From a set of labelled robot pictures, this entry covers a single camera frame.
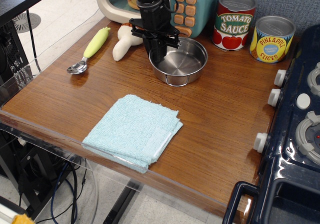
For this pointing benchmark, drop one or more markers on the toy microwave teal cream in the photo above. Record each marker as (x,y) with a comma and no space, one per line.
(190,18)

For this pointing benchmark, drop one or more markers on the dark blue toy stove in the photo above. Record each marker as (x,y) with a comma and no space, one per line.
(288,186)

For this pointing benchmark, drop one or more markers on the plush white brown mushroom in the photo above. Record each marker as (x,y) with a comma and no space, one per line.
(125,40)

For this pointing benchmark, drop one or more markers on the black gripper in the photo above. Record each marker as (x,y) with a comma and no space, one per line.
(155,28)

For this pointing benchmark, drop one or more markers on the clear acrylic table guard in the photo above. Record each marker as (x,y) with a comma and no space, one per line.
(61,109)

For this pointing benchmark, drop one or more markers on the light blue folded rag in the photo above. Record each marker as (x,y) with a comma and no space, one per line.
(134,132)

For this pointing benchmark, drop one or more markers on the tomato sauce can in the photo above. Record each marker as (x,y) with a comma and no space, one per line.
(232,23)

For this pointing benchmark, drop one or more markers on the silver metal pot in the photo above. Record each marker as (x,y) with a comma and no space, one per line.
(180,66)

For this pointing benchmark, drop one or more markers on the pineapple slices can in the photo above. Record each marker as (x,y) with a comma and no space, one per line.
(272,38)

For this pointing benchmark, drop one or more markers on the black table leg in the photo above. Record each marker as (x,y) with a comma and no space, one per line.
(122,202)

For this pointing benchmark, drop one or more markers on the black desk at left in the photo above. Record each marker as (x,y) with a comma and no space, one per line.
(11,48)

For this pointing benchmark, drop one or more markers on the spoon with green handle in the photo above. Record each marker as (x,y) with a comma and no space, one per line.
(92,48)

